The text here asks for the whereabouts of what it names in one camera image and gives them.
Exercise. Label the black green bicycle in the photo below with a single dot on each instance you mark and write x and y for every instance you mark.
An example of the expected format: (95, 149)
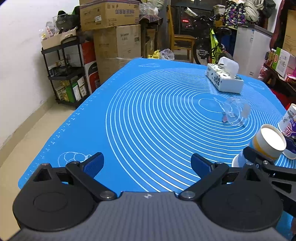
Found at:
(208, 47)

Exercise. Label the lower cardboard box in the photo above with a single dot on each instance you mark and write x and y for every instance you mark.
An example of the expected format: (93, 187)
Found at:
(115, 47)

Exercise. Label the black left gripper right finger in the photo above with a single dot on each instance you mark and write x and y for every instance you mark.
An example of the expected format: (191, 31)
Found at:
(238, 199)

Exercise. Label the upper cardboard box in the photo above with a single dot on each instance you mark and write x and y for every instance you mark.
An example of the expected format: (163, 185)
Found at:
(95, 15)

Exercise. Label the blue silicone baking mat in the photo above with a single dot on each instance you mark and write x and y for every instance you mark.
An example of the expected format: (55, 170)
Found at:
(147, 120)

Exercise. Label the white tissue box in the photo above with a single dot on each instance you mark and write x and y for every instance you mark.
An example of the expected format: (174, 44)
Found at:
(224, 75)

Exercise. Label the clear glass cup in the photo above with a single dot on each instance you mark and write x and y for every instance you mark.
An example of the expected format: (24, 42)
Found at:
(236, 111)

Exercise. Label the green white carton box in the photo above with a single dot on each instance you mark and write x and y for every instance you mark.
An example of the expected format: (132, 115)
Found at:
(280, 62)

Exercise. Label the yellow toy truck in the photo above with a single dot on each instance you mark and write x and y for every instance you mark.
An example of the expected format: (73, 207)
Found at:
(155, 55)

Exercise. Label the cardboard box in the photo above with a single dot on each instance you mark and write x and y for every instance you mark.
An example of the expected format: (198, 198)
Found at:
(115, 47)
(95, 15)

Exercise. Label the purple white paper cup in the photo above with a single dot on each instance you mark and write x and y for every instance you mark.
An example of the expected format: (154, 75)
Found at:
(287, 127)

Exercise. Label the cream paper cup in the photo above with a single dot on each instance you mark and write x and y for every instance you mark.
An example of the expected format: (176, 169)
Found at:
(269, 142)

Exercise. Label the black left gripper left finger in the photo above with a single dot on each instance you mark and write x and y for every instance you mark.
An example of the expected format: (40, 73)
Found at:
(55, 199)

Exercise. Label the black metal shelf rack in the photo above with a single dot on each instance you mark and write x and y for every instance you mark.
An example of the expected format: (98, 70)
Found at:
(68, 81)

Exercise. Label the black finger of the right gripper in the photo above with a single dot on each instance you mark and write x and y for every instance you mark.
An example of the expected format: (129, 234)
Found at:
(281, 179)

